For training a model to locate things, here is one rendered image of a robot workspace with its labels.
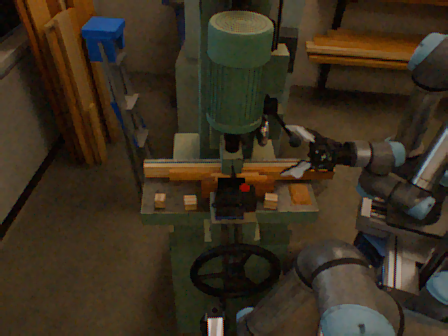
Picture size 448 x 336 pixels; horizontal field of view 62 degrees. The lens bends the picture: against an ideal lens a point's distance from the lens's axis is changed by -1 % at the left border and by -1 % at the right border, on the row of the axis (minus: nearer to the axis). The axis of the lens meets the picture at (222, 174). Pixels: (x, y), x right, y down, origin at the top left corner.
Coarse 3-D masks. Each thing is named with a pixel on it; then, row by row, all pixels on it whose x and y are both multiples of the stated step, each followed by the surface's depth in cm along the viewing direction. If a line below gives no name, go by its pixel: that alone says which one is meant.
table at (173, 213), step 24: (144, 192) 131; (168, 192) 132; (192, 192) 132; (288, 192) 134; (312, 192) 135; (144, 216) 125; (168, 216) 126; (192, 216) 126; (264, 216) 128; (288, 216) 129; (312, 216) 130
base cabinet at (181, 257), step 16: (176, 256) 141; (192, 256) 142; (256, 256) 144; (176, 272) 149; (208, 272) 150; (256, 272) 151; (176, 288) 157; (192, 288) 157; (272, 288) 161; (176, 304) 166; (192, 304) 166; (240, 304) 169; (256, 304) 169; (192, 320) 177
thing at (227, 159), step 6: (222, 138) 133; (222, 144) 131; (240, 144) 131; (222, 150) 128; (240, 150) 129; (222, 156) 126; (228, 156) 126; (234, 156) 126; (240, 156) 126; (222, 162) 126; (228, 162) 126; (234, 162) 126; (240, 162) 126; (222, 168) 128; (228, 168) 128; (234, 168) 128; (240, 168) 128
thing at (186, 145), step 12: (180, 144) 167; (192, 144) 168; (180, 156) 161; (192, 156) 162; (252, 156) 163; (264, 156) 164; (168, 228) 133; (288, 228) 135; (180, 240) 135; (192, 240) 135; (204, 240) 136; (264, 240) 138; (276, 240) 138; (288, 240) 138
